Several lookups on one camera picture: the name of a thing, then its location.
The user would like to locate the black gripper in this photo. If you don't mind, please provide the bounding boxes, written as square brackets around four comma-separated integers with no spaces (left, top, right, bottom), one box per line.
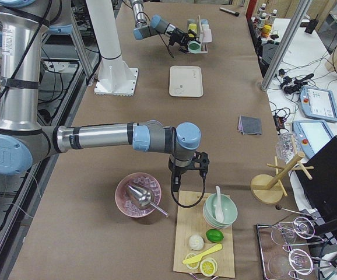
[170,28,197,53]

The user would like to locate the green cup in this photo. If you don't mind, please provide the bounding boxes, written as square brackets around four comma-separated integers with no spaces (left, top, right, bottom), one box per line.
[187,40,201,54]

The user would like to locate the yellow cup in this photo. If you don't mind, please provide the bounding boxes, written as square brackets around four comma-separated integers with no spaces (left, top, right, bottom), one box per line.
[188,23,197,33]

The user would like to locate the pink cup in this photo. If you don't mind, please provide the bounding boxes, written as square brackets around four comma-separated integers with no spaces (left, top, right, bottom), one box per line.
[200,29,212,43]

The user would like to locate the cream white cup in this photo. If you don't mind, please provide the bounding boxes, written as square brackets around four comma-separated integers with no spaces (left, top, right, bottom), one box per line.
[201,23,210,30]

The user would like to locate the cream rabbit tray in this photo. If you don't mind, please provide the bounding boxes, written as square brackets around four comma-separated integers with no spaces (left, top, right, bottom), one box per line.
[168,66,203,97]

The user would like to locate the clear glass cup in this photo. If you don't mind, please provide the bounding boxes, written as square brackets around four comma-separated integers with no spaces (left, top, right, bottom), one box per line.
[276,132,301,162]

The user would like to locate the black tray with glasses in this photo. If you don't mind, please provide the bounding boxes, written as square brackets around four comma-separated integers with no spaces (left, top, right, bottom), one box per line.
[256,211,337,279]

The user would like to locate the purple cloth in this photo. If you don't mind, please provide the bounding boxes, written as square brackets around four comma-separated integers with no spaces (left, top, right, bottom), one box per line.
[237,116,243,132]

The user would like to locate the grey folded cloth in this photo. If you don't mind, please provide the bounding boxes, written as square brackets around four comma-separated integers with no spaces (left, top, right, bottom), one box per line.
[240,115,262,135]

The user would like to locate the blue teach pendant far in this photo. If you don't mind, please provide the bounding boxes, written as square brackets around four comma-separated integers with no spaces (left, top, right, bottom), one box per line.
[300,85,337,123]

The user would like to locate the blue teach pendant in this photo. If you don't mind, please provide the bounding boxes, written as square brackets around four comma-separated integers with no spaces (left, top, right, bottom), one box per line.
[300,85,337,123]
[292,120,334,159]

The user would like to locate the blue teach pendant near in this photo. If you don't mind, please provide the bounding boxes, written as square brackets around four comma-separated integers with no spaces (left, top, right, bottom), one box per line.
[292,120,334,159]

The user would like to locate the metal ice scoop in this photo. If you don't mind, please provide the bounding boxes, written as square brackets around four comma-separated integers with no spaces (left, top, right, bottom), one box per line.
[127,183,169,218]

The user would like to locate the wooden mug tree stand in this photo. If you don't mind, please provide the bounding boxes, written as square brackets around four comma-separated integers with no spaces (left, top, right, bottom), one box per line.
[250,152,313,205]

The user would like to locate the stacked green bowls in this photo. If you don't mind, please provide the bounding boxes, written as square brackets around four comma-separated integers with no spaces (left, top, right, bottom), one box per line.
[203,194,238,229]

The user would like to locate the pink bowl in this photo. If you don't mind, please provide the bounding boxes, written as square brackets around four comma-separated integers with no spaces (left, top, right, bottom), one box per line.
[115,172,162,218]

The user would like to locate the white ceramic spoon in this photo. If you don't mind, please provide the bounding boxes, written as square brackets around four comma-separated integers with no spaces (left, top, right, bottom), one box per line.
[215,185,224,223]

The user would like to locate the green lime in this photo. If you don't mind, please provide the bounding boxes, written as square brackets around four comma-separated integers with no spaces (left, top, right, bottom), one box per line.
[205,229,224,243]

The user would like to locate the black monitor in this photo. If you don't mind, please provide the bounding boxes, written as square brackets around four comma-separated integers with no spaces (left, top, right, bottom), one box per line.
[296,136,337,222]

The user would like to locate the yellow plastic knife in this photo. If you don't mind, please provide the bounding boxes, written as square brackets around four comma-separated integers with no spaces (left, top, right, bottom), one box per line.
[182,244,223,264]

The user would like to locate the wooden cutting board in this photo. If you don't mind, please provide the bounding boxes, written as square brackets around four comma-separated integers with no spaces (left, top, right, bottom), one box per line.
[173,193,236,278]

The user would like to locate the lemon slice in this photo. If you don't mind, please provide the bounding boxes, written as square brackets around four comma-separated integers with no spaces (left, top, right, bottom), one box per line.
[199,258,218,277]
[184,253,200,271]

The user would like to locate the white wire cup rack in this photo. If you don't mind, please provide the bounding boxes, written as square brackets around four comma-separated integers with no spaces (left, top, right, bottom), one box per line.
[189,29,209,54]

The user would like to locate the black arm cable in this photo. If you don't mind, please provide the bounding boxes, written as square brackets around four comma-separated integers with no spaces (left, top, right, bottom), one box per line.
[134,11,176,58]
[168,128,208,208]

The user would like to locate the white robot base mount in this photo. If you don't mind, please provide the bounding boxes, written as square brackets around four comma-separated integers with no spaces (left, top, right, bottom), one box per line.
[86,0,138,96]

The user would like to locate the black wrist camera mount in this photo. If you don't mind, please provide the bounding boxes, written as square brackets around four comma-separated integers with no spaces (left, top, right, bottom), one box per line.
[188,151,210,177]

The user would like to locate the aluminium frame post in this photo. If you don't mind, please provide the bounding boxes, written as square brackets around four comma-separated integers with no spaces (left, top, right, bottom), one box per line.
[260,0,312,92]

